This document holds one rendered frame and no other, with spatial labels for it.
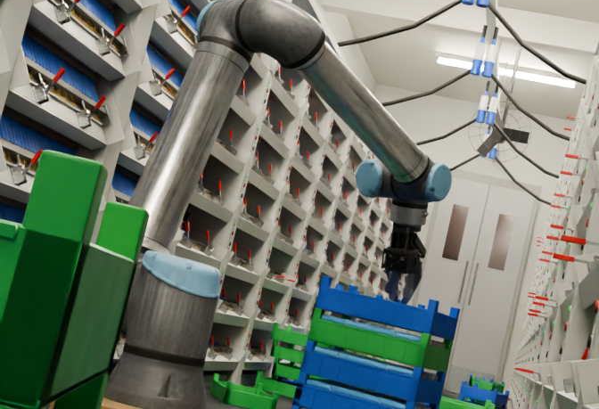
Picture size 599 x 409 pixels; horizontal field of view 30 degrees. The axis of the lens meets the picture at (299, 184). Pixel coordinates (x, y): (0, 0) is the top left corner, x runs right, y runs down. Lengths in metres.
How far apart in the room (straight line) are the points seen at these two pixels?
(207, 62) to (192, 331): 0.58
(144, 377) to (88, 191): 1.65
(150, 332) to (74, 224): 1.66
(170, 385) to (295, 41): 0.72
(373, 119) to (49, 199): 2.06
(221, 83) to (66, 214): 1.92
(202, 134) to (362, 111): 0.36
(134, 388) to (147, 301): 0.15
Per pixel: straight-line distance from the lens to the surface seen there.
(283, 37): 2.24
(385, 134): 2.44
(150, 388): 2.00
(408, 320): 2.66
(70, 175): 0.36
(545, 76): 9.87
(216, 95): 2.26
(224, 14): 2.32
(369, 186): 2.64
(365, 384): 2.69
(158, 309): 2.01
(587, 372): 1.36
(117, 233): 0.54
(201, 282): 2.01
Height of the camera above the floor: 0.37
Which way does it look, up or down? 7 degrees up
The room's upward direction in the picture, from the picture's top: 13 degrees clockwise
